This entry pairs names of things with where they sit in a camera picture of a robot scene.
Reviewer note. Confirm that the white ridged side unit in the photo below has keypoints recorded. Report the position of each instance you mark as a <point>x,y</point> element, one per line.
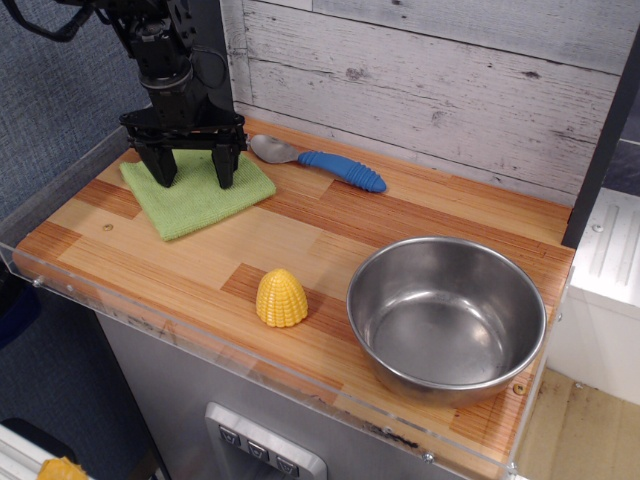
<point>596,338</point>

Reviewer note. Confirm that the yellow object at bottom left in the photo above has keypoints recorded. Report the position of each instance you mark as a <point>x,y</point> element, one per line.
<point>61,469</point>

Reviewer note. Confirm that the green microfiber cloth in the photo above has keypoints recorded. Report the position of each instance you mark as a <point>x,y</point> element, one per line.
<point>195,200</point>

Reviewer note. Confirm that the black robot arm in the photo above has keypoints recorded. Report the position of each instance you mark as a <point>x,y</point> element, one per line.
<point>183,65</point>

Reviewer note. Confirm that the yellow toy corn piece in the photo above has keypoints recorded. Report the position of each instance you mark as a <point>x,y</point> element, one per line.
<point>281,301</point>

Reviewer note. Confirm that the dark grey right post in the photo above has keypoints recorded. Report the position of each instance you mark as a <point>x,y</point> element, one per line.
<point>605,148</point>

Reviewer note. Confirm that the metal spoon with blue handle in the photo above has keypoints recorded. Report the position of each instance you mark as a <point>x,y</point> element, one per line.
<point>274,151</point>

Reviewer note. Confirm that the clear acrylic table guard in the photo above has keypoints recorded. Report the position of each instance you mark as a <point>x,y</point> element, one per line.
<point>84,236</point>

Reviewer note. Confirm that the silver toy fridge cabinet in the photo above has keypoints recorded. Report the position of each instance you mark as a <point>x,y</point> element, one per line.
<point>216,412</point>

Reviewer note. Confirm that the stainless steel bowl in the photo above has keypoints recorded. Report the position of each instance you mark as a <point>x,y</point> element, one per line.
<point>445,320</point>

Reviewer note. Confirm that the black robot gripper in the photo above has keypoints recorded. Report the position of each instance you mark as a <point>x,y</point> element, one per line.
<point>182,115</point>

